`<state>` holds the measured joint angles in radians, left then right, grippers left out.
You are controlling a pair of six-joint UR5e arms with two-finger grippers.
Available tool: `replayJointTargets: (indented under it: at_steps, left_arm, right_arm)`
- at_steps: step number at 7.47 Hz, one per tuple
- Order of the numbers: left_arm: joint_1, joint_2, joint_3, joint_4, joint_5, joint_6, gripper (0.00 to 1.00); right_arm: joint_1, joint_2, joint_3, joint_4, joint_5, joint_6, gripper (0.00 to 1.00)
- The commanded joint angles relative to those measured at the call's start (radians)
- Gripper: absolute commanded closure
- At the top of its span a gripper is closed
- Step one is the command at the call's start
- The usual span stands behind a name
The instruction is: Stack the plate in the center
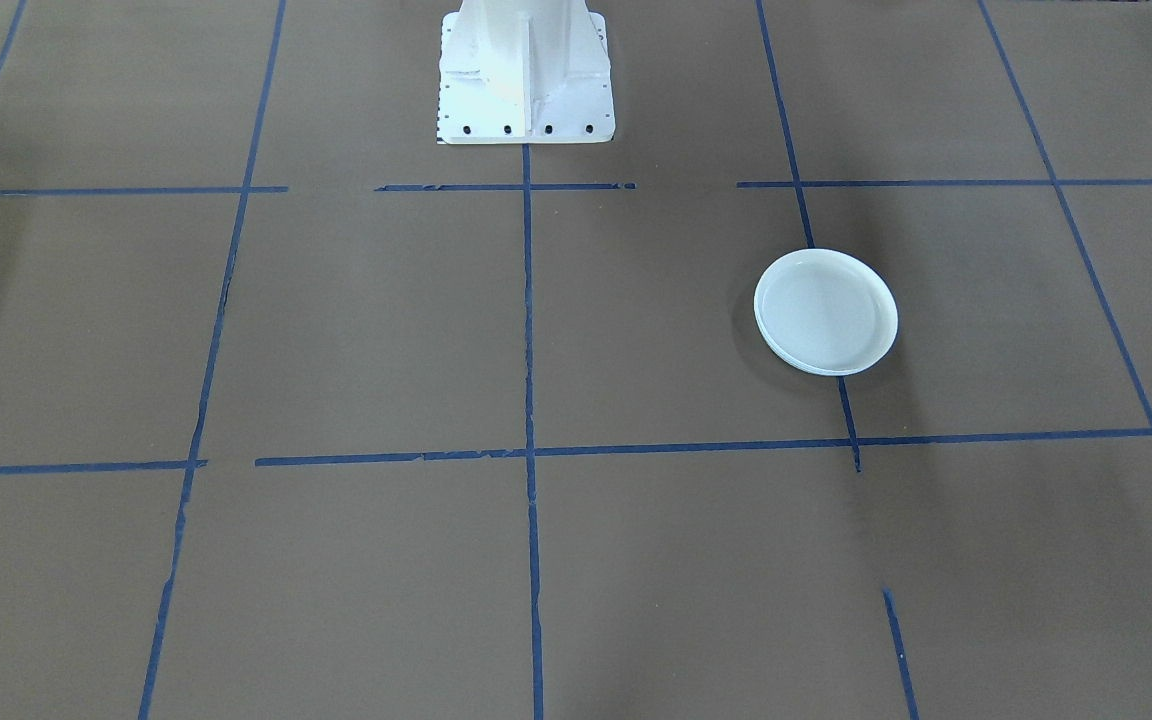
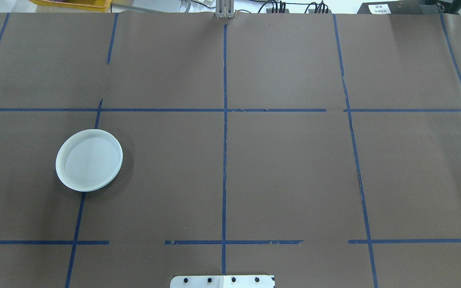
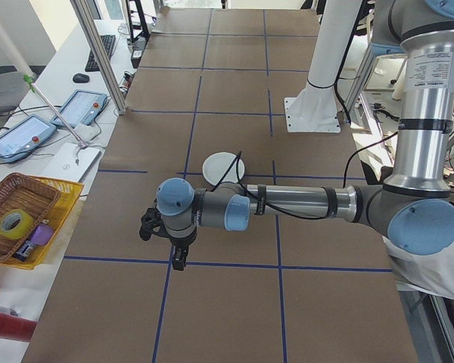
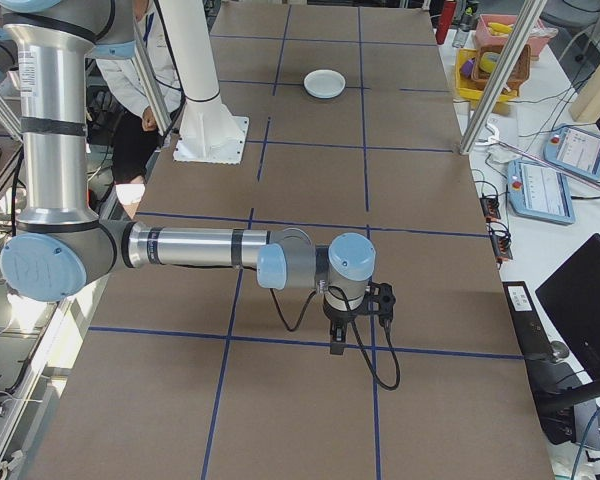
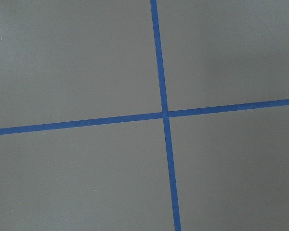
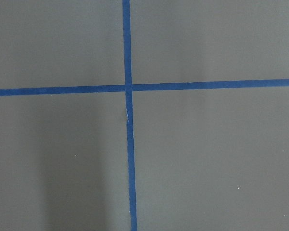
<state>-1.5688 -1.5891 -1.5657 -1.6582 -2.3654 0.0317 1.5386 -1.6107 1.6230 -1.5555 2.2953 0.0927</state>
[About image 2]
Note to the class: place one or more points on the pale blue round plate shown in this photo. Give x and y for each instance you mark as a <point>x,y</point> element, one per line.
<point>89,160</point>

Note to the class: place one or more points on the yellow plastic basket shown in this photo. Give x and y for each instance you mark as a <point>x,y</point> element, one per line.
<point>70,4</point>

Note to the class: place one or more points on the black box with label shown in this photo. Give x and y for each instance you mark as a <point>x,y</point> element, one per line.
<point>398,8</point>

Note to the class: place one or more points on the aluminium frame post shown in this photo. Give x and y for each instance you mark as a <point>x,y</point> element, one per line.
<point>224,8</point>

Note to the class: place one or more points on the white pedestal column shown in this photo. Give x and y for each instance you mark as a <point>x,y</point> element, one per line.
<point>222,282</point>

